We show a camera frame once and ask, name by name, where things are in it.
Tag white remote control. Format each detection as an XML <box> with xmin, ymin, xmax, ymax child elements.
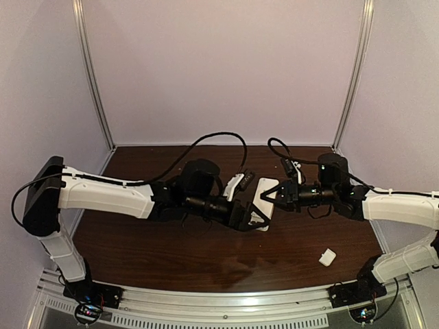
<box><xmin>250</xmin><ymin>178</ymin><xmax>279</xmax><ymax>232</ymax></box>

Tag white battery cover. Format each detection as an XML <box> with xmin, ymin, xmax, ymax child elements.
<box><xmin>319</xmin><ymin>248</ymin><xmax>337</xmax><ymax>267</ymax></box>

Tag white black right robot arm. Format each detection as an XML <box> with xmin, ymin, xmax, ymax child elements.
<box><xmin>260</xmin><ymin>153</ymin><xmax>438</xmax><ymax>286</ymax></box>

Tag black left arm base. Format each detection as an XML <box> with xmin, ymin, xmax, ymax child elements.
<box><xmin>63</xmin><ymin>280</ymin><xmax>123</xmax><ymax>309</ymax></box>

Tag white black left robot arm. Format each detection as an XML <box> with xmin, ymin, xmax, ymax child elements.
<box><xmin>16</xmin><ymin>156</ymin><xmax>274</xmax><ymax>301</ymax></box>

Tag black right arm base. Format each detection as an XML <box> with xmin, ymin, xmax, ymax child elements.
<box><xmin>327</xmin><ymin>280</ymin><xmax>387</xmax><ymax>308</ymax></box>

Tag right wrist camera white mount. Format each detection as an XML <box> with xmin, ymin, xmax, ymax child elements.
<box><xmin>281</xmin><ymin>158</ymin><xmax>306</xmax><ymax>184</ymax></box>

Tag black left camera cable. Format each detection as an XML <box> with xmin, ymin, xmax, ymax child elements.
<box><xmin>11</xmin><ymin>132</ymin><xmax>248</xmax><ymax>237</ymax></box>

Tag black camera cable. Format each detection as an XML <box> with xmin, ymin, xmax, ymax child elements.
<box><xmin>267</xmin><ymin>137</ymin><xmax>439</xmax><ymax>199</ymax></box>
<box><xmin>11</xmin><ymin>132</ymin><xmax>248</xmax><ymax>237</ymax></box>

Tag black right camera cable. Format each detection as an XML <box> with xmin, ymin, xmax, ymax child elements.
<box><xmin>267</xmin><ymin>137</ymin><xmax>439</xmax><ymax>199</ymax></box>

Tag front aluminium rail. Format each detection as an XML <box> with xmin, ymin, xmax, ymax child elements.
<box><xmin>34</xmin><ymin>270</ymin><xmax>423</xmax><ymax>328</ymax></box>

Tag right aluminium frame post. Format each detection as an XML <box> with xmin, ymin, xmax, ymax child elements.
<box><xmin>332</xmin><ymin>0</ymin><xmax>375</xmax><ymax>151</ymax></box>

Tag aluminium frame post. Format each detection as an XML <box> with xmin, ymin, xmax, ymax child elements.
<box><xmin>332</xmin><ymin>0</ymin><xmax>375</xmax><ymax>151</ymax></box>
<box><xmin>72</xmin><ymin>0</ymin><xmax>115</xmax><ymax>151</ymax></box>

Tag left aluminium frame post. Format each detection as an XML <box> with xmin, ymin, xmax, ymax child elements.
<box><xmin>72</xmin><ymin>0</ymin><xmax>115</xmax><ymax>151</ymax></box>

